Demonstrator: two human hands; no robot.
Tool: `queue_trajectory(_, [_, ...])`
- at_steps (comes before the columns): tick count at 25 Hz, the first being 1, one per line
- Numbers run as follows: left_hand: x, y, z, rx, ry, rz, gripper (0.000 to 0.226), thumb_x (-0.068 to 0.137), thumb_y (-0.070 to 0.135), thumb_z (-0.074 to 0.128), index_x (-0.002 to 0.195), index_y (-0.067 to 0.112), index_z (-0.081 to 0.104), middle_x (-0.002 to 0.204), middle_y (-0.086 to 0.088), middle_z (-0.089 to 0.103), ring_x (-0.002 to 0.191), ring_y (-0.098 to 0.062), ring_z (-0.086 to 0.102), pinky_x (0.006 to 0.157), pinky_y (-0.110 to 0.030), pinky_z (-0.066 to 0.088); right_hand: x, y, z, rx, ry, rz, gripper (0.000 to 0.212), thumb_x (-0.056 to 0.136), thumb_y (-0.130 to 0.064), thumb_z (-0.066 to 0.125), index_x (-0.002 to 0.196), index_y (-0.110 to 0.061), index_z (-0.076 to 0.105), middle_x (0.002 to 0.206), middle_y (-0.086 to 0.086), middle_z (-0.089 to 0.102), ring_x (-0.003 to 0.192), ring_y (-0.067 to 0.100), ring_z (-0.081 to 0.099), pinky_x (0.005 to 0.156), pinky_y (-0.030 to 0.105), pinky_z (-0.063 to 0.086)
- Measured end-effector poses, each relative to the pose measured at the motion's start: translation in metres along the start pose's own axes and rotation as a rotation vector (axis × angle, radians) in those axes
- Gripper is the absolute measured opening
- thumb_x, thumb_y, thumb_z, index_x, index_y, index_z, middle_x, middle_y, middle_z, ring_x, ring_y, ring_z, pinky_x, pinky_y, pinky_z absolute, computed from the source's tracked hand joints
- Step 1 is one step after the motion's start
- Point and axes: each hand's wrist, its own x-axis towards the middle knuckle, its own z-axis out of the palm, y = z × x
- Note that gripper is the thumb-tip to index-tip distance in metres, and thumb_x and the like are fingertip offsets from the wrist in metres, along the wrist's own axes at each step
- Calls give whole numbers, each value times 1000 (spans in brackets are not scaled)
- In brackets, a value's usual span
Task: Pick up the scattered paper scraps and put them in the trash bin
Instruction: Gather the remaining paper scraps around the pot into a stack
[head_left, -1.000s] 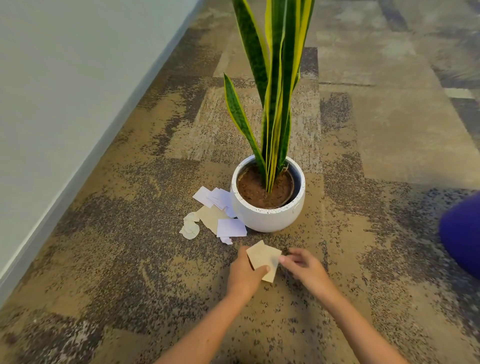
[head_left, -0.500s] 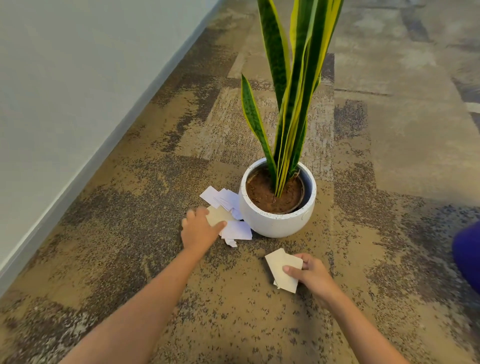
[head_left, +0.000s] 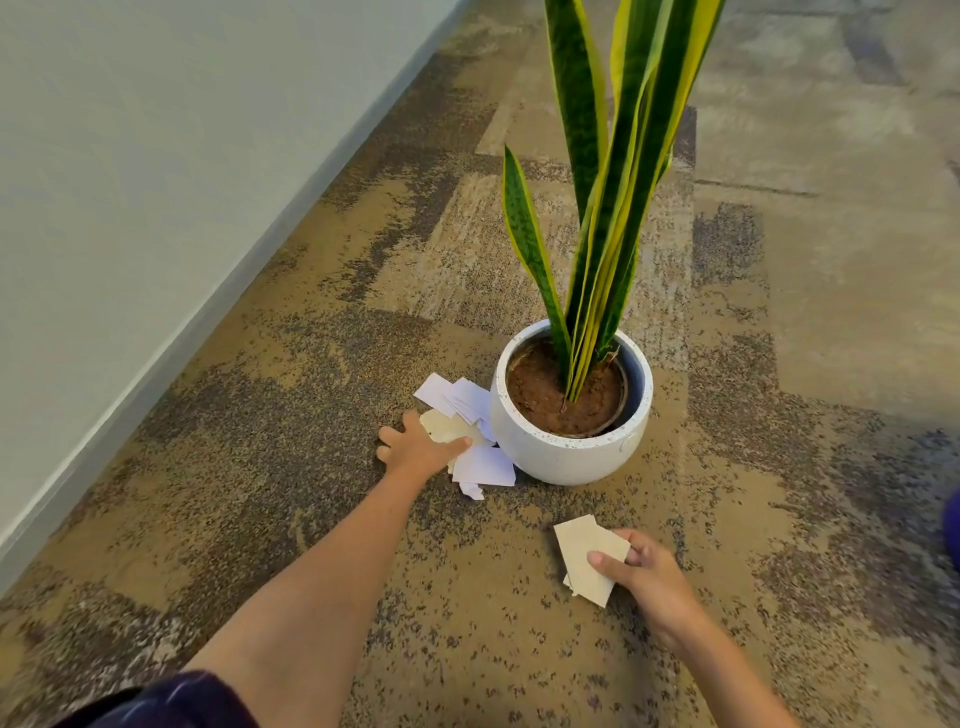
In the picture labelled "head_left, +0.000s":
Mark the person's left hand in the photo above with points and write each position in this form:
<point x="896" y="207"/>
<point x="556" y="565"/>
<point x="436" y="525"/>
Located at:
<point x="416" y="454"/>

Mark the person's right hand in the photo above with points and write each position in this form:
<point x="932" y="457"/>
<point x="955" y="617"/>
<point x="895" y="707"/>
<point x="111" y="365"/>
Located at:
<point x="660" y="589"/>

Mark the person's left thumb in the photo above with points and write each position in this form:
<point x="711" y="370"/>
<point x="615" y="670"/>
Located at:
<point x="454" y="448"/>

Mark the person's right thumb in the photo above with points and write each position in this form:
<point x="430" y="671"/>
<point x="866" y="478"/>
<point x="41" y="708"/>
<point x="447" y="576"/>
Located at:
<point x="611" y="565"/>

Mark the beige paper card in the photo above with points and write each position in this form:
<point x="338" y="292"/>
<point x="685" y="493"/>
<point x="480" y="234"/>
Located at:
<point x="585" y="544"/>
<point x="444" y="427"/>

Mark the person's right forearm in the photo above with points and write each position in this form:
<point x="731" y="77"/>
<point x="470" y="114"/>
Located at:
<point x="731" y="682"/>

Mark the person's left forearm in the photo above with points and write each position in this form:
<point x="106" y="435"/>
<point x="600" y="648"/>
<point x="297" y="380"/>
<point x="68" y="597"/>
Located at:
<point x="322" y="600"/>

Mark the white paper card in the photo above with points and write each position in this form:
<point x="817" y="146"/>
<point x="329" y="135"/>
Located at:
<point x="471" y="399"/>
<point x="487" y="430"/>
<point x="433" y="391"/>
<point x="486" y="466"/>

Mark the small white paper scrap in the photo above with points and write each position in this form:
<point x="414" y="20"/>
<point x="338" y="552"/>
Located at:
<point x="472" y="491"/>

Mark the brown potting soil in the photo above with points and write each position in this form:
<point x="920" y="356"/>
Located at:
<point x="540" y="397"/>

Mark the white speckled plant pot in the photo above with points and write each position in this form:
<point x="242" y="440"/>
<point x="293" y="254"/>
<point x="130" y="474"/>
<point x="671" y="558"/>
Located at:
<point x="559" y="457"/>

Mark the green yellow snake plant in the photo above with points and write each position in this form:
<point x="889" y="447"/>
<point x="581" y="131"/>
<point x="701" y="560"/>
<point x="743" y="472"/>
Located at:
<point x="611" y="187"/>

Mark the blue object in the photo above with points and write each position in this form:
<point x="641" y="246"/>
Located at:
<point x="952" y="529"/>

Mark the dark blue sleeve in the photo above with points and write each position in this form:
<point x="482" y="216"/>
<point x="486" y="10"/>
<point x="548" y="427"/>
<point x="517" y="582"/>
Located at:
<point x="172" y="705"/>

